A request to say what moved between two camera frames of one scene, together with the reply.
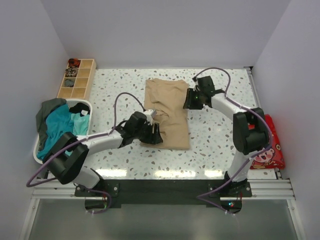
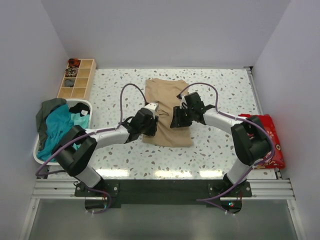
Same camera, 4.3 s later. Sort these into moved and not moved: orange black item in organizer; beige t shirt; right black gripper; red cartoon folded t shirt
Moved: right black gripper
Not moved: beige t shirt; orange black item in organizer; red cartoon folded t shirt
